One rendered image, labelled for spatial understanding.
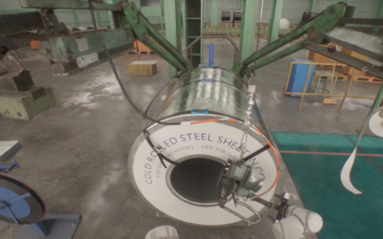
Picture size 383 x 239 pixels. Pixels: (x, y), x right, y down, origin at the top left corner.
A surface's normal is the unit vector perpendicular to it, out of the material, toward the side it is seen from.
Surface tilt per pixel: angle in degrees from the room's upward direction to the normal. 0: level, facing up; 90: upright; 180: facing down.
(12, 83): 90
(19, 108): 90
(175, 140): 90
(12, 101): 90
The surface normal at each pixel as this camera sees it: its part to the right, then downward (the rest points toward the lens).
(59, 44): -0.13, 0.48
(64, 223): -0.01, -0.88
